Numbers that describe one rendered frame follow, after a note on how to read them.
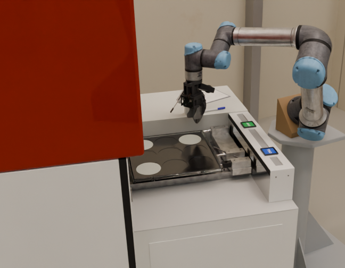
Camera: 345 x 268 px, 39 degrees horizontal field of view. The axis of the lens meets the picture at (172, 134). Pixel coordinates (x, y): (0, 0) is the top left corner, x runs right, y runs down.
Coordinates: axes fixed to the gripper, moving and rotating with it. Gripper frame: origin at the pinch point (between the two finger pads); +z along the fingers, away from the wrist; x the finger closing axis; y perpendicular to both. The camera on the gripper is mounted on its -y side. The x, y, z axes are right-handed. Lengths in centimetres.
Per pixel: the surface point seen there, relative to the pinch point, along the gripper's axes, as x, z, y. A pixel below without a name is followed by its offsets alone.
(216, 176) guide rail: 22.0, 13.5, 16.9
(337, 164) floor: 7, 97, -167
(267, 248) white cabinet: 51, 32, 25
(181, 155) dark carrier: 5.8, 7.3, 19.8
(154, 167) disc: 3.4, 7.2, 34.4
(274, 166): 47.2, 1.3, 16.0
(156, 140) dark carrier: -12.1, 7.2, 15.1
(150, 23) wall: -129, -5, -115
